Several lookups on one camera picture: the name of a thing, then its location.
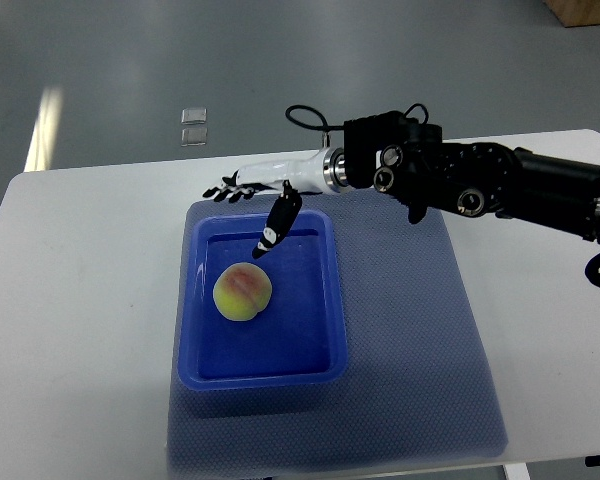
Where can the white table leg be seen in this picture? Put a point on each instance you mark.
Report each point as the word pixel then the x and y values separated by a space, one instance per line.
pixel 516 471

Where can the upper metal floor plate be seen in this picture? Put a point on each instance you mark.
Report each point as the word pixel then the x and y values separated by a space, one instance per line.
pixel 193 115

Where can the green red peach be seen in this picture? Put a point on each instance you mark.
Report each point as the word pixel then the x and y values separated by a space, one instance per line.
pixel 242 291

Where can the brown wooden box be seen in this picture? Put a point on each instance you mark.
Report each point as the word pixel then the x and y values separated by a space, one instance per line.
pixel 575 13

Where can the blue plastic tray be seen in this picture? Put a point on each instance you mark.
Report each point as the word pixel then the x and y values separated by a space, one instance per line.
pixel 272 321

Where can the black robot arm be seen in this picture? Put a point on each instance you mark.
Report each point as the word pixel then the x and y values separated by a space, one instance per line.
pixel 407 159

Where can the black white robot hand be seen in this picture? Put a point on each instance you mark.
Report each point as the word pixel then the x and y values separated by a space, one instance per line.
pixel 292 179

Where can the blue grey textured mat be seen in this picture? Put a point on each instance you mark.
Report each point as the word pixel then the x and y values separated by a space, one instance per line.
pixel 366 355

